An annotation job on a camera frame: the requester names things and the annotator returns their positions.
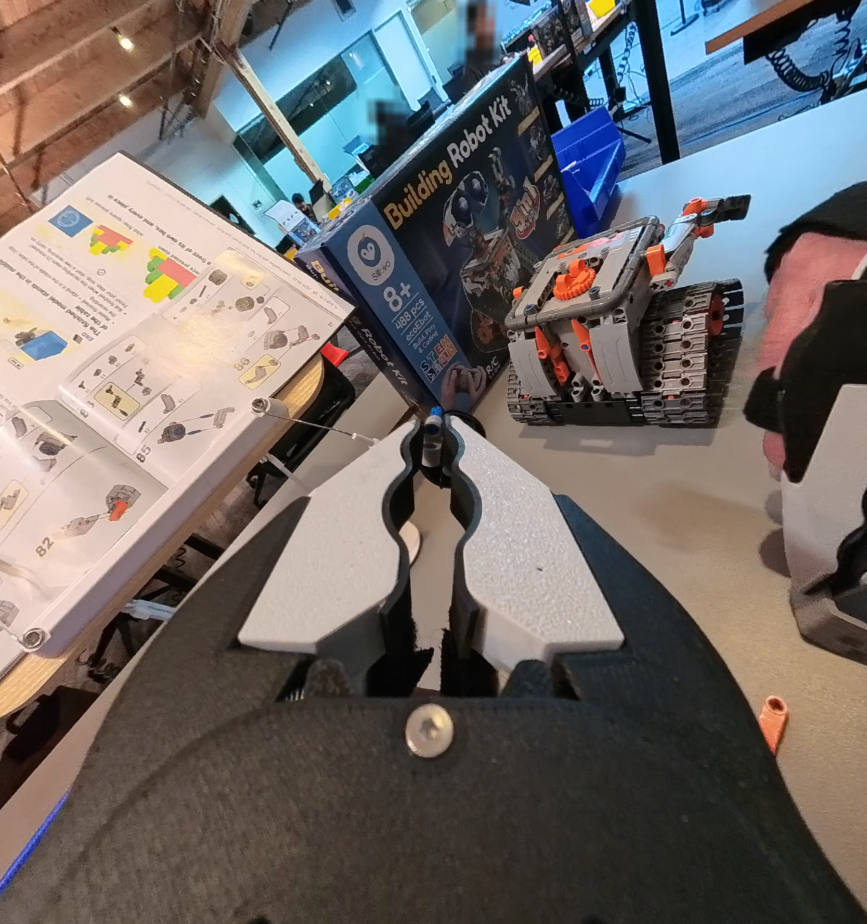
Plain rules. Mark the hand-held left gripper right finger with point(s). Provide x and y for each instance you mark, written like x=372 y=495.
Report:
x=534 y=578

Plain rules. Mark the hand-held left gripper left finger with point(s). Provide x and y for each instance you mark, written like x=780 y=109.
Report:
x=325 y=578

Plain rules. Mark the black toy wheel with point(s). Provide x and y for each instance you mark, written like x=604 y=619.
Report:
x=434 y=455

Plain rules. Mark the blue connector pin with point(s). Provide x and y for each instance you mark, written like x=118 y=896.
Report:
x=432 y=418

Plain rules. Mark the small orange liftarm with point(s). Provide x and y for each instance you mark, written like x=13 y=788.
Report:
x=772 y=722

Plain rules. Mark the grey orange tracked toy robot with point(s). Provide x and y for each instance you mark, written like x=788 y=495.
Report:
x=622 y=324

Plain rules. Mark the white book stand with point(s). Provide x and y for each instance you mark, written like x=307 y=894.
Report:
x=260 y=462

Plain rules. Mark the open instruction booklet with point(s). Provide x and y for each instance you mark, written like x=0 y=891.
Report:
x=115 y=390

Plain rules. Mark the blue robot kit box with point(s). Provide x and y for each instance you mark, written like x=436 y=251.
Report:
x=448 y=217

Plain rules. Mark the blue plastic bin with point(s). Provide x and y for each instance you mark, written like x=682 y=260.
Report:
x=589 y=167

